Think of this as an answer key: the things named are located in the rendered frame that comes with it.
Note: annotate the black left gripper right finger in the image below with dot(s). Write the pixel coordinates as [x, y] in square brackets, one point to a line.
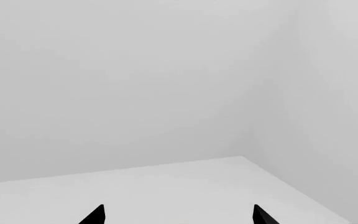
[262, 217]

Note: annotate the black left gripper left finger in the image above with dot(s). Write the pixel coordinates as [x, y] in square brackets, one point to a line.
[95, 217]

